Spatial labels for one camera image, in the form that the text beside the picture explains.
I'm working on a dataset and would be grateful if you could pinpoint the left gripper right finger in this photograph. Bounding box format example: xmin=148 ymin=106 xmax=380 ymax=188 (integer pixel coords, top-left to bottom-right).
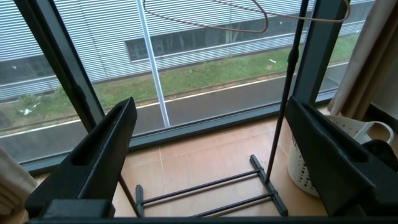
xmin=284 ymin=95 xmax=398 ymax=218

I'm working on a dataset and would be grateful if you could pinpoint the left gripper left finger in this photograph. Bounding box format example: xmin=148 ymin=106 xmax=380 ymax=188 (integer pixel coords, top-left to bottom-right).
xmin=24 ymin=96 xmax=138 ymax=218

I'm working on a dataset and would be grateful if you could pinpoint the white laundry basket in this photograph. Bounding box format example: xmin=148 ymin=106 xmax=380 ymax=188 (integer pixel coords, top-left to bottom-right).
xmin=287 ymin=114 xmax=395 ymax=198

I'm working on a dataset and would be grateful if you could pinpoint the heap of clothes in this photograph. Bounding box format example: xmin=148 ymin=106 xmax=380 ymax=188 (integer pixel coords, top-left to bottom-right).
xmin=362 ymin=139 xmax=398 ymax=174

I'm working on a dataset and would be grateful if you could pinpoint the black clothes rack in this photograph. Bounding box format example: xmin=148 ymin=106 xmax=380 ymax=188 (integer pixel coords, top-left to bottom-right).
xmin=118 ymin=0 xmax=309 ymax=218

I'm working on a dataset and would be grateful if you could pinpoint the beige curtain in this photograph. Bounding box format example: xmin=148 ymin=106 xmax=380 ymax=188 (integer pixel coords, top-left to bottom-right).
xmin=328 ymin=0 xmax=398 ymax=121
xmin=0 ymin=146 xmax=38 ymax=218

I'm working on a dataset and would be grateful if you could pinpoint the window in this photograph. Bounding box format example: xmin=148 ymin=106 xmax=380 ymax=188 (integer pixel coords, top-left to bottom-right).
xmin=0 ymin=0 xmax=377 ymax=175

